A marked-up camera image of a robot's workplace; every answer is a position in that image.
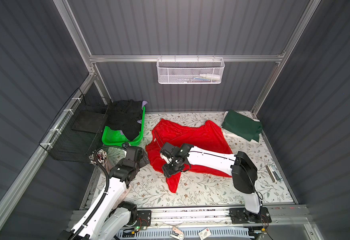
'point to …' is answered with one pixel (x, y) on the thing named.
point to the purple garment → (143, 103)
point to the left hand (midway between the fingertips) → (137, 158)
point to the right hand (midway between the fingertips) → (168, 174)
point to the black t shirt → (124, 115)
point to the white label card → (204, 234)
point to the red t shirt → (206, 137)
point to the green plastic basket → (115, 138)
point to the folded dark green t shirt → (249, 128)
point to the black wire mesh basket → (73, 133)
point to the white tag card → (177, 233)
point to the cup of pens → (101, 156)
